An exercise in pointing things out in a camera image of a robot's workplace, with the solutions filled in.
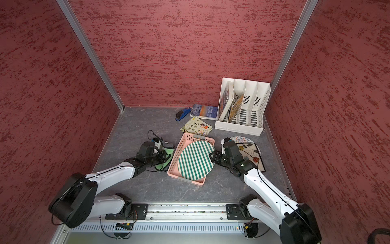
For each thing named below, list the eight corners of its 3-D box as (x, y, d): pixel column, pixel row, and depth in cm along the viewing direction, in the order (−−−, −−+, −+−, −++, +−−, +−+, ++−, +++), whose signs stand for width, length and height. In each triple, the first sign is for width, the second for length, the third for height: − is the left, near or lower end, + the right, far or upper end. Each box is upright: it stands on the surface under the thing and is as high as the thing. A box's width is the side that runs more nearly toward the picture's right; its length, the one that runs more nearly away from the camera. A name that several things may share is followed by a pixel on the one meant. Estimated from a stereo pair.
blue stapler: (173, 118, 116) (173, 114, 112) (187, 108, 123) (186, 104, 119) (177, 121, 114) (177, 117, 111) (191, 111, 121) (190, 107, 117)
